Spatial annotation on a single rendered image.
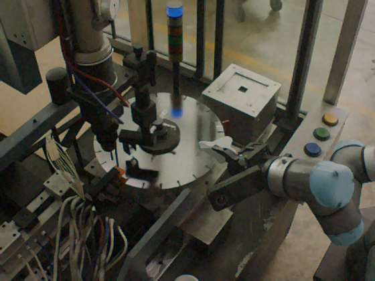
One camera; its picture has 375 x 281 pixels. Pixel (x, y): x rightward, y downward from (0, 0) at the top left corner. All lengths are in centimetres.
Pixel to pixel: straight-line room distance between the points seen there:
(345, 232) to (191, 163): 41
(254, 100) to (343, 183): 61
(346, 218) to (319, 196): 9
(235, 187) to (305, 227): 130
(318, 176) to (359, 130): 192
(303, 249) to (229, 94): 99
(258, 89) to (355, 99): 159
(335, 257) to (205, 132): 48
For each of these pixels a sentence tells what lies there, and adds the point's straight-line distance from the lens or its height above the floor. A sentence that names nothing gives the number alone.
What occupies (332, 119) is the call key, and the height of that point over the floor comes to 91.
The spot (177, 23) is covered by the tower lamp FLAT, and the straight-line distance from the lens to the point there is 119.
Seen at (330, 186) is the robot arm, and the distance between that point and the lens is 69.
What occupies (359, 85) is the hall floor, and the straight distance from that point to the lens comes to 296.
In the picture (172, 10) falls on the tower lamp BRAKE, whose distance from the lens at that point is 117.
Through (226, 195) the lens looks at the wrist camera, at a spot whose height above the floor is 107.
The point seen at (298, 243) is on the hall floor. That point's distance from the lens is 203.
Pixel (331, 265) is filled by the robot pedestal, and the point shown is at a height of 75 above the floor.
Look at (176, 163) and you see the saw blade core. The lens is 101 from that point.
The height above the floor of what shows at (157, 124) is 100.
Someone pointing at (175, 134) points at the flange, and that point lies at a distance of 106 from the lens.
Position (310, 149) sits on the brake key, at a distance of 114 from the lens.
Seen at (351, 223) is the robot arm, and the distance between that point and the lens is 80.
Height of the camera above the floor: 173
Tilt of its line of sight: 47 degrees down
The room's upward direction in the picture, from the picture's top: straight up
